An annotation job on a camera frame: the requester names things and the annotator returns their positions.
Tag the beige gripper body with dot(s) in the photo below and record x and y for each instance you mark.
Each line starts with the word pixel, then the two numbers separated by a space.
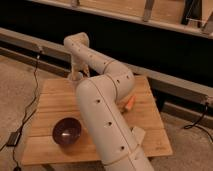
pixel 77 63

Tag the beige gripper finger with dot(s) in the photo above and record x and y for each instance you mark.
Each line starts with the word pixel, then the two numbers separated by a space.
pixel 73 73
pixel 86 71

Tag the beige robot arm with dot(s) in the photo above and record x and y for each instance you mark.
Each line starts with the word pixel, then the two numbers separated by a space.
pixel 101 82

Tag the orange carrot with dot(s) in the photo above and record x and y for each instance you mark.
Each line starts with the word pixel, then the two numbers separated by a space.
pixel 129 105

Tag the dark purple bowl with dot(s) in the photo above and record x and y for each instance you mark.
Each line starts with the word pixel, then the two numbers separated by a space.
pixel 66 131

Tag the beige sponge block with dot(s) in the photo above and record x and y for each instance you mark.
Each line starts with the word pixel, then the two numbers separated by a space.
pixel 139 134

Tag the black power adapter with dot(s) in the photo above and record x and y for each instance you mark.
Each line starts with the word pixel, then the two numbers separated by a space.
pixel 13 139

